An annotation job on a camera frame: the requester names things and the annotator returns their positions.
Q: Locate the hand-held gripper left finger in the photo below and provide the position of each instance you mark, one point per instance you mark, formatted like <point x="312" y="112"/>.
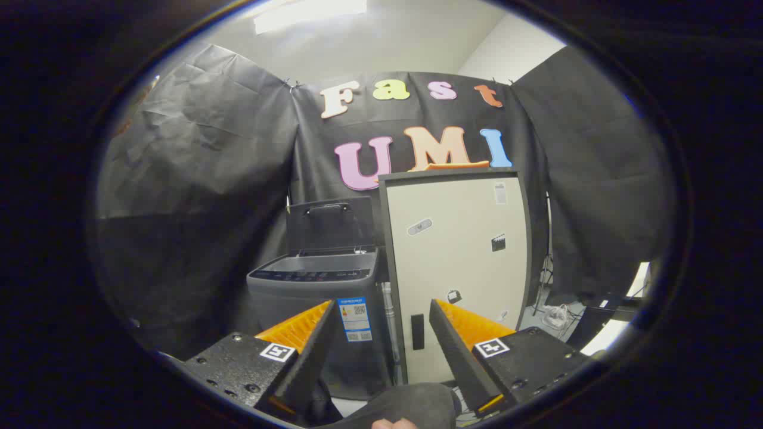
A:
<point x="310" y="369"/>

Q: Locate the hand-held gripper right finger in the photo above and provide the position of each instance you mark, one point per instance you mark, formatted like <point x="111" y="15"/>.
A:
<point x="459" y="363"/>

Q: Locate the grey washing machine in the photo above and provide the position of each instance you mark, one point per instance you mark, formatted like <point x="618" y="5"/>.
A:
<point x="298" y="304"/>

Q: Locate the orange t-shirt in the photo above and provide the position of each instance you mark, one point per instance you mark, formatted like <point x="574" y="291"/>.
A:
<point x="459" y="165"/>

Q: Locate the person's dark grey clothing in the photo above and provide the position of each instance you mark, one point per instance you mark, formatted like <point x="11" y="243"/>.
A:
<point x="411" y="399"/>

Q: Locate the black case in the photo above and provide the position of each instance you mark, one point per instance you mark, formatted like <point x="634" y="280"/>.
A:
<point x="596" y="322"/>

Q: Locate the tripod stand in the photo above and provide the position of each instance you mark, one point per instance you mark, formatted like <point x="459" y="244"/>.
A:
<point x="549" y="226"/>

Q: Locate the black backdrop cloth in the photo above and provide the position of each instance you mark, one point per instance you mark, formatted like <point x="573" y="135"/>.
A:
<point x="208" y="179"/>

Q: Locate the white cabinet with dark frame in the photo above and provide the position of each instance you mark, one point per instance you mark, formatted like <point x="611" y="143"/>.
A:
<point x="459" y="262"/>

